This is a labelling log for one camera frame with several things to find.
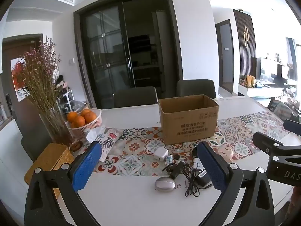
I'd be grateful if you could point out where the red door decoration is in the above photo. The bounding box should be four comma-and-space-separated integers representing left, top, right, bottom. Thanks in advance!
11, 56, 32, 102

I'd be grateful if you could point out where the black cable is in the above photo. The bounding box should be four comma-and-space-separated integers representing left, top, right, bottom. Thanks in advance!
162, 160, 207, 197

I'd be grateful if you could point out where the white shoe rack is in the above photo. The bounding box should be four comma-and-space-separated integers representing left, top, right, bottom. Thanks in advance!
55, 75, 74, 113

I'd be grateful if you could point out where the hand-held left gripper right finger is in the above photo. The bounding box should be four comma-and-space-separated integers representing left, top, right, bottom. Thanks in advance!
196, 141, 275, 226

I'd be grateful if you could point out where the white power charger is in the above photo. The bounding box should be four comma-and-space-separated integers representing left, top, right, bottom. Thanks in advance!
154, 148, 169, 162

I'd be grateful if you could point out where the dark slatted wall panel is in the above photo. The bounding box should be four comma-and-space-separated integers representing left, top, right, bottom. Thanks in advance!
233, 9, 257, 85

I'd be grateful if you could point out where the black bike light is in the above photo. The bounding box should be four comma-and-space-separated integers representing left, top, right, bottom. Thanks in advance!
170, 161, 185, 179

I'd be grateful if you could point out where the white wire fruit basket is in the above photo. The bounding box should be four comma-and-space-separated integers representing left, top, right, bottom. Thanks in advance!
65, 108, 103, 138

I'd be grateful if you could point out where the pink round case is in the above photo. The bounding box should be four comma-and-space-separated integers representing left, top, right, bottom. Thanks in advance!
216, 146, 234, 163

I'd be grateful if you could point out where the dried flower bouquet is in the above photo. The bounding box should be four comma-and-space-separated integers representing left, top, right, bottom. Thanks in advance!
17, 35, 69, 144

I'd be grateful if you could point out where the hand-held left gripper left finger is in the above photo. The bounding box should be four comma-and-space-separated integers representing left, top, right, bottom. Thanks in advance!
24, 141, 103, 226

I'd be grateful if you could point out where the dark sliding glass door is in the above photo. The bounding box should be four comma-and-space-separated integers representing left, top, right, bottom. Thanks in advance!
74, 0, 184, 110

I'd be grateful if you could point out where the white usb hub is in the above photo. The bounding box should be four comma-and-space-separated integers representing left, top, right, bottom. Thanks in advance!
193, 157, 205, 172

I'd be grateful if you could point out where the television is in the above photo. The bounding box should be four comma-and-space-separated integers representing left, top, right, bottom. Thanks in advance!
260, 58, 290, 85

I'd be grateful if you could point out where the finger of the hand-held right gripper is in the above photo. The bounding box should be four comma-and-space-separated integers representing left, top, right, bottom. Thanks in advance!
283, 119, 301, 136
253, 131, 285, 157

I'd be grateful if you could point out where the glass vase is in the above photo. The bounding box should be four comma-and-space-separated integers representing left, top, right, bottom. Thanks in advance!
39, 107, 72, 147

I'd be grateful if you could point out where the brown cardboard box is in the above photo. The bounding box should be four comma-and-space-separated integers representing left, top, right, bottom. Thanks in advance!
158, 95, 220, 145

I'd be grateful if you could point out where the dark side chair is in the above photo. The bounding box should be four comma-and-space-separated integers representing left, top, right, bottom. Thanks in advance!
267, 96, 301, 123

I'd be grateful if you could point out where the dark hallway door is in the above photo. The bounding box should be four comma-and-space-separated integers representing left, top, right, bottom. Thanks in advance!
215, 19, 235, 94

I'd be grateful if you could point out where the black power adapter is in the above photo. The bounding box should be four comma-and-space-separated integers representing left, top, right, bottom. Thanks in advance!
195, 169, 213, 189

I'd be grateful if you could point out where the brown wooden door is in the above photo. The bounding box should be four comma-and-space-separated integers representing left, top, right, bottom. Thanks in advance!
0, 34, 45, 130

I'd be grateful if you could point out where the patterned tile table runner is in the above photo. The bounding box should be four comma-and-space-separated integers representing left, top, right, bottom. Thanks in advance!
93, 111, 292, 177

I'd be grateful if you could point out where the white tv cabinet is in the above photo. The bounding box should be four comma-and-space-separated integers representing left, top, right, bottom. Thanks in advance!
238, 83, 284, 97

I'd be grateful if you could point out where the floral fabric tissue cover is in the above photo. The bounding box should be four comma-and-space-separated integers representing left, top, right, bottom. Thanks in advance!
86, 126, 127, 162

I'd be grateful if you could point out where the yellow woven box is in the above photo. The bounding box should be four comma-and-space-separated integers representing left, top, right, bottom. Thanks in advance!
24, 143, 75, 200

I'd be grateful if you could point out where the grey dining chair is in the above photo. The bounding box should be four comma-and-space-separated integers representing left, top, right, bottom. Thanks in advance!
21, 132, 51, 163
114, 86, 158, 109
176, 79, 216, 99

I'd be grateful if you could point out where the small dark dish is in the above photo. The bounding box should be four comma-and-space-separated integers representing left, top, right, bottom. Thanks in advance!
70, 140, 83, 151

